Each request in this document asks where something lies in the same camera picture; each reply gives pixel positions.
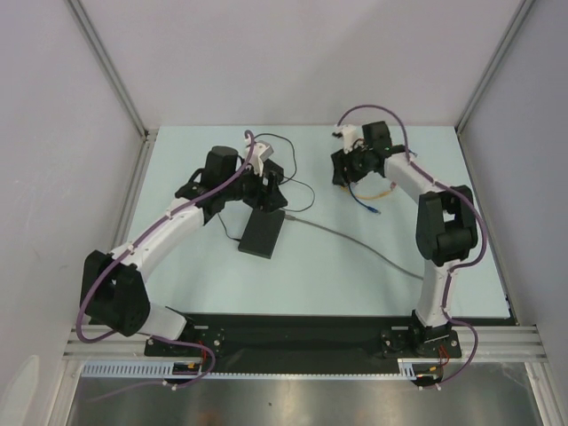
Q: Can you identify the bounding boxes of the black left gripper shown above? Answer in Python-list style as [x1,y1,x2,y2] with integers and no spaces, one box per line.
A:
[221,159,287,214]

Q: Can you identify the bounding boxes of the black network switch box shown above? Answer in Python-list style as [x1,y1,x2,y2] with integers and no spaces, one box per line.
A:
[238,209,286,259]

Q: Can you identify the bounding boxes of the blue ethernet cable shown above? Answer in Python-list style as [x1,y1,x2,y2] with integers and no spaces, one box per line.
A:
[345,182,383,217]

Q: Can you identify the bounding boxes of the grey ethernet cable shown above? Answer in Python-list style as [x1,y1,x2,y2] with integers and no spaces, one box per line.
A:
[285,213,425,280]

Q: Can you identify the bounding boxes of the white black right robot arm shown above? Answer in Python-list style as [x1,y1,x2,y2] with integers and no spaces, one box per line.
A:
[331,122,478,357]

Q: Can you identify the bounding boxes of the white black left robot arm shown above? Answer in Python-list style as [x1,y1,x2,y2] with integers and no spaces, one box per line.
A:
[76,142,288,355]

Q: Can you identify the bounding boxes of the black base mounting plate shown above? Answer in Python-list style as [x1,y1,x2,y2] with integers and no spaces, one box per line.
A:
[142,313,472,375]

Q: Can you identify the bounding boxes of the yellow ethernet cable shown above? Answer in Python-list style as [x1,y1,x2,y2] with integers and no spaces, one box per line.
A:
[350,181,398,200]

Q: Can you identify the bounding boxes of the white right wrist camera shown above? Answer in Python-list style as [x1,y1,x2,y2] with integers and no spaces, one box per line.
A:
[332,124,359,154]

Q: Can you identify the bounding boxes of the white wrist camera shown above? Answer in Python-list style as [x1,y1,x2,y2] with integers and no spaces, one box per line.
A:
[244,141,273,176]
[332,124,359,154]

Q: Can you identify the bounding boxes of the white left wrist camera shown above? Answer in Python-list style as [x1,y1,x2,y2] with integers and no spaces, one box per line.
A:
[244,141,273,176]

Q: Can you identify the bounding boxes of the white slotted cable duct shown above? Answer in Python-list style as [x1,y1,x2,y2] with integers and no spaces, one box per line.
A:
[81,360,437,381]

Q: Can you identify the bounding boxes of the left aluminium frame post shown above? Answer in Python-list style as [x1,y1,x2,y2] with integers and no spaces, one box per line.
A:
[66,0,159,143]

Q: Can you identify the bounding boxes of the aluminium frame post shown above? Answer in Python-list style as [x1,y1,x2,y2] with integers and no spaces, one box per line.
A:
[454,0,538,137]
[66,0,159,143]

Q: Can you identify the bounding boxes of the right aluminium frame post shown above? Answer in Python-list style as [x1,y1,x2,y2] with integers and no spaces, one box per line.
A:
[454,0,538,137]

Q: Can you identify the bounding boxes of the aluminium front frame rail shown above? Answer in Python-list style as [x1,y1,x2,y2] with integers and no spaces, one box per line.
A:
[63,326,548,362]

